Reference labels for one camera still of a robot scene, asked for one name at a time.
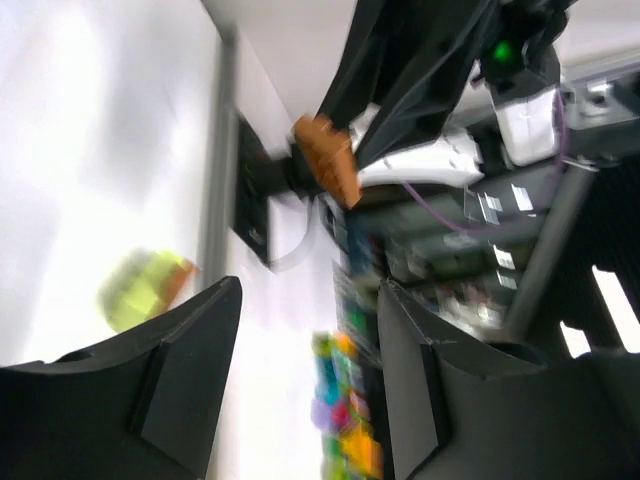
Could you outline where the green lego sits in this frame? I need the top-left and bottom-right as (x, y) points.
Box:
(98, 250), (198, 333)

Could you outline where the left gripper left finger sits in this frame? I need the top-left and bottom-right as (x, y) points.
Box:
(1, 276), (242, 479)

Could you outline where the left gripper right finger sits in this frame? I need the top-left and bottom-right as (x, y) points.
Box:
(378, 282), (639, 479)

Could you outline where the colourful lego pile background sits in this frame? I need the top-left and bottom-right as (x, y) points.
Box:
(311, 302), (384, 479)

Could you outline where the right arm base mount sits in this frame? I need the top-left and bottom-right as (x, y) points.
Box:
(232, 117), (320, 271)

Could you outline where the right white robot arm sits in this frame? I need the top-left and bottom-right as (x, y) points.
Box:
(318, 1), (572, 172)

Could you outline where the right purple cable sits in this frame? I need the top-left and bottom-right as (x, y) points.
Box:
(402, 89), (571, 236)

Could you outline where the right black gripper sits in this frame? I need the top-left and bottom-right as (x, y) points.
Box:
(319, 0), (570, 165)

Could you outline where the orange lego brick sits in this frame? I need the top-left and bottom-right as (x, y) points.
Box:
(294, 115), (361, 209)

